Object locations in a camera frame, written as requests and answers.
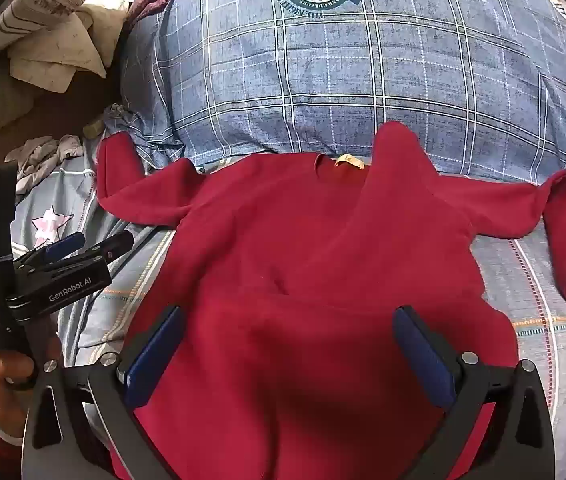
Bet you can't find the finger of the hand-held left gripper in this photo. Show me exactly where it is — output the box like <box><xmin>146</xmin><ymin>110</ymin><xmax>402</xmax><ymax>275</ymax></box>
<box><xmin>13</xmin><ymin>231</ymin><xmax>86</xmax><ymax>267</ymax></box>
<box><xmin>50</xmin><ymin>231</ymin><xmax>135</xmax><ymax>275</ymax></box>

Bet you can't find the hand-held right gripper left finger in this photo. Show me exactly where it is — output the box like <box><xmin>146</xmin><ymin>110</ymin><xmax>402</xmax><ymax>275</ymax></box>
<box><xmin>22</xmin><ymin>304</ymin><xmax>186</xmax><ymax>480</ymax></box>

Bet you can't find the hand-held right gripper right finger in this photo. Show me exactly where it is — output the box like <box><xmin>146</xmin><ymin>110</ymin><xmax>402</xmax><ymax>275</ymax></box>
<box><xmin>393</xmin><ymin>304</ymin><xmax>556</xmax><ymax>480</ymax></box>

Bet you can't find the red sweater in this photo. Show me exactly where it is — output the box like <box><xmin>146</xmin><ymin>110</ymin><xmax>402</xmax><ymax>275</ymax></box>
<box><xmin>97</xmin><ymin>121</ymin><xmax>566</xmax><ymax>480</ymax></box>

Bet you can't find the person's left hand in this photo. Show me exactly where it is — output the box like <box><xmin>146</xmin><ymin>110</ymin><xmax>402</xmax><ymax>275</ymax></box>
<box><xmin>0</xmin><ymin>317</ymin><xmax>64</xmax><ymax>413</ymax></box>

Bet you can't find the small grey crumpled cloth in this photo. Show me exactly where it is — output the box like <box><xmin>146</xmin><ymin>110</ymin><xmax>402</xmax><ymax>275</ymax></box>
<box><xmin>5</xmin><ymin>134</ymin><xmax>100</xmax><ymax>196</ymax></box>

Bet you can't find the grey printed bed sheet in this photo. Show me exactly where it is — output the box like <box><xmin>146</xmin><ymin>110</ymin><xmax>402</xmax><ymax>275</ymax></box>
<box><xmin>10</xmin><ymin>152</ymin><xmax>566</xmax><ymax>461</ymax></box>

